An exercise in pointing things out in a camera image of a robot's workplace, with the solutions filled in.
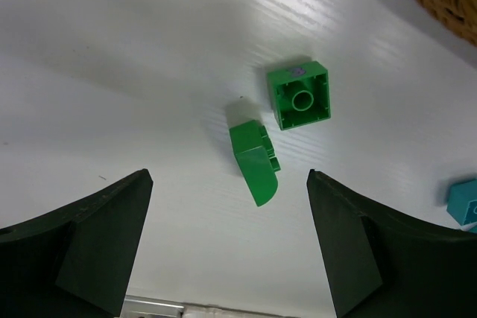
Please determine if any teal square lego brick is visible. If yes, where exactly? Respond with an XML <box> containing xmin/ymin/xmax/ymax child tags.
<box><xmin>446</xmin><ymin>179</ymin><xmax>476</xmax><ymax>226</ymax></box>

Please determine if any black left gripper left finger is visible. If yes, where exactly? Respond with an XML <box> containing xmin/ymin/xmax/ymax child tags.
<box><xmin>1</xmin><ymin>169</ymin><xmax>153</xmax><ymax>317</ymax></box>

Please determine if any dark green square lego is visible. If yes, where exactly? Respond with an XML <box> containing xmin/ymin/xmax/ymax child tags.
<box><xmin>266</xmin><ymin>61</ymin><xmax>331</xmax><ymax>130</ymax></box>

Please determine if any dark green sloped lego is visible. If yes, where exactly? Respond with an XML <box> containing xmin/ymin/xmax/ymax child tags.
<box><xmin>229</xmin><ymin>120</ymin><xmax>281</xmax><ymax>207</ymax></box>

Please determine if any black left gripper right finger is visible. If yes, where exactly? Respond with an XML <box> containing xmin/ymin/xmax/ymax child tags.
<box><xmin>306</xmin><ymin>171</ymin><xmax>476</xmax><ymax>317</ymax></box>

